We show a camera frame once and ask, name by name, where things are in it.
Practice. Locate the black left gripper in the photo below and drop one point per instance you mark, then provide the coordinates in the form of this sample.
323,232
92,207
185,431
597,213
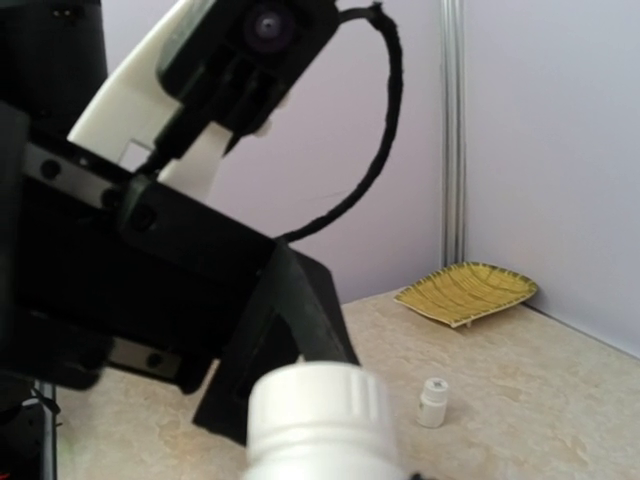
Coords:
103,269

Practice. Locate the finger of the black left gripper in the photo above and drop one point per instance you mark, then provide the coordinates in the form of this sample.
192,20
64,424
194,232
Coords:
294,311

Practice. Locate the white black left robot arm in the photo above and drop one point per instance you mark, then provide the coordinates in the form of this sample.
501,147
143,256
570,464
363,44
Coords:
53,61

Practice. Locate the woven bamboo tray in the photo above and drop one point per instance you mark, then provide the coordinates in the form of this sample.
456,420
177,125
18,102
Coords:
462,293

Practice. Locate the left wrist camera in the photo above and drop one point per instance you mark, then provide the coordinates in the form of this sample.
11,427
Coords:
208,74

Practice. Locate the aluminium left corner post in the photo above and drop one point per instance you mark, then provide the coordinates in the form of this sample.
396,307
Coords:
453,84

